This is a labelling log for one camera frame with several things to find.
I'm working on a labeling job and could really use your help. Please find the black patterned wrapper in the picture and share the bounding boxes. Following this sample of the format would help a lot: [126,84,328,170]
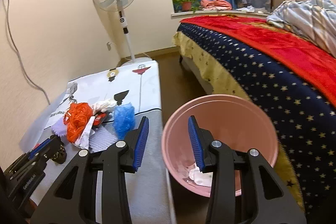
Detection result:
[51,145,67,164]

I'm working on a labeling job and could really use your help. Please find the purple foam fruit net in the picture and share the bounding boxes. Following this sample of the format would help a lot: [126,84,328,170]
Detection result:
[51,118,67,137]

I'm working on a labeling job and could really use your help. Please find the white paper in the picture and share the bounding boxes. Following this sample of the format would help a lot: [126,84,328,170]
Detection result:
[188,163,213,187]

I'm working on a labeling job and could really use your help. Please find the orange plastic bag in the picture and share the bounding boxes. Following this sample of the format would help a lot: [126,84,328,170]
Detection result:
[63,102,93,143]

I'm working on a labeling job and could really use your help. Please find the blue plastic bag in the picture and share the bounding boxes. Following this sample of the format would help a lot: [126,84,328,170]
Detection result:
[113,103,135,140]

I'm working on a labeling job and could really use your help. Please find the pink trash bin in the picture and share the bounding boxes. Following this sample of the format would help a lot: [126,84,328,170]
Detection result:
[161,94,278,197]

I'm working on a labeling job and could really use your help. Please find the white foam sheet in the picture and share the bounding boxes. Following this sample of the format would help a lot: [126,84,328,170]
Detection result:
[89,126,118,153]

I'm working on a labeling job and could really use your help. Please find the printed grey white mat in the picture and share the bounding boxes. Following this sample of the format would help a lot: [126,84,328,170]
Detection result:
[19,61,175,223]

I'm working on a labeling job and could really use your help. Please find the bed with starry blanket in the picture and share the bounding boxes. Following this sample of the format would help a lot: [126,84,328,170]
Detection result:
[173,15,335,223]

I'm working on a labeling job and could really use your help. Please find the striped plaid quilt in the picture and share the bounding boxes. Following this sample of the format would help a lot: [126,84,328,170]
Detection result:
[266,0,335,56]

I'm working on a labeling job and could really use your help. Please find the pink clothes pile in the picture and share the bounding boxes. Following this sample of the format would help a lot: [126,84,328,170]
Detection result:
[201,0,232,11]

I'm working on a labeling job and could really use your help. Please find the potted green plant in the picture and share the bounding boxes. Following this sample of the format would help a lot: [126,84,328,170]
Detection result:
[173,0,200,12]

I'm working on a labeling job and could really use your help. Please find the grey wall cable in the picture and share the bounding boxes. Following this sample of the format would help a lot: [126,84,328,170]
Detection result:
[2,0,52,106]

